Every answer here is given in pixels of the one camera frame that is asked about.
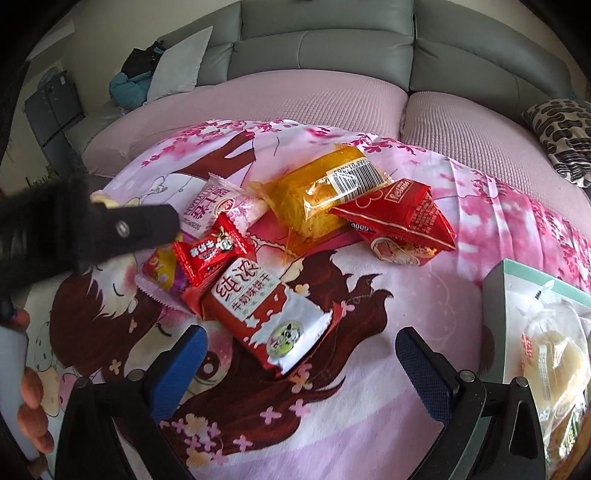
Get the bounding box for pink cartoon girl blanket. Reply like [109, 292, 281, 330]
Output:
[20, 118, 591, 480]

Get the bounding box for person's left hand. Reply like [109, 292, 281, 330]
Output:
[8, 308, 56, 455]

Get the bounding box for green white cardboard tray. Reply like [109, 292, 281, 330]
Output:
[480, 260, 590, 479]

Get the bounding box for grey leather sofa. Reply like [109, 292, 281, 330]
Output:
[63, 1, 571, 119]

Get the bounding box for black bag on sofa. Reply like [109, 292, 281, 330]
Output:
[121, 41, 164, 79]

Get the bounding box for red white biscuit packet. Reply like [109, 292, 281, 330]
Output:
[183, 257, 334, 378]

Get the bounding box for black white patterned cushion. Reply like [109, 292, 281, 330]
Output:
[522, 99, 591, 189]

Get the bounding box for pink purple snack bag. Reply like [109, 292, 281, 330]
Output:
[134, 172, 270, 305]

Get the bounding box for small red candy packet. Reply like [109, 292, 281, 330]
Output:
[172, 213, 254, 287]

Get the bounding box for orange cake packet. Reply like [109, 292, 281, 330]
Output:
[249, 144, 392, 240]

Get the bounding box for pink knitted sofa cover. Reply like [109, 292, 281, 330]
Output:
[82, 70, 590, 234]

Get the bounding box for light grey cushion left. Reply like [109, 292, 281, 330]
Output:
[146, 27, 213, 103]

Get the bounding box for teal cloth bundle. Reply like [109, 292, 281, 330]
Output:
[108, 72, 152, 111]

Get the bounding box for dark cabinet left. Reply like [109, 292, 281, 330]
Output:
[24, 71, 84, 178]

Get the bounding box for clear bagged white bun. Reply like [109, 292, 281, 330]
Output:
[521, 280, 590, 476]

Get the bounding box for red kiss snack bag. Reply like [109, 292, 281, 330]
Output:
[331, 178, 456, 266]

